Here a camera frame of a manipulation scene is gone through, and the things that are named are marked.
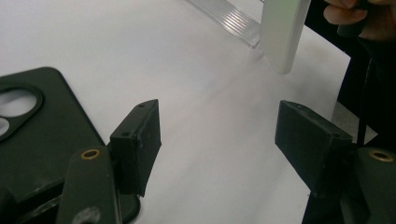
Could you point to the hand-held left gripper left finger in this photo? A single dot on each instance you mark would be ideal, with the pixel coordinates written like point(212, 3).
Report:
point(137, 146)

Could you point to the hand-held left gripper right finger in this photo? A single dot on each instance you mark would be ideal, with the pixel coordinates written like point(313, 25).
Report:
point(314, 149)

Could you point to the iridescent phone case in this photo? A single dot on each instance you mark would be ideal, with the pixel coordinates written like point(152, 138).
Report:
point(280, 34)

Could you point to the black phone case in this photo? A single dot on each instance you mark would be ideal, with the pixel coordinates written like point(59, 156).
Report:
point(53, 140)

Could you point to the clear plastic container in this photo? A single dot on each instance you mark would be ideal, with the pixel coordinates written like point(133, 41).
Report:
point(230, 18)

